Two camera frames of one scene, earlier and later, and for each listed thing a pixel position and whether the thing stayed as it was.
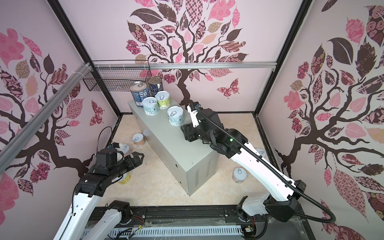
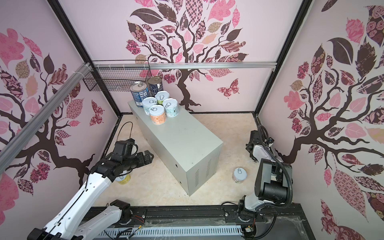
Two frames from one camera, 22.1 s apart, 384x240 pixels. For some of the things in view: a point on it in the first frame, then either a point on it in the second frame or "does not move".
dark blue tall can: x=155 y=85 does not move
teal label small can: x=150 y=106 does not move
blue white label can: x=140 y=91 does not move
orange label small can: x=139 y=139 → x=157 y=114
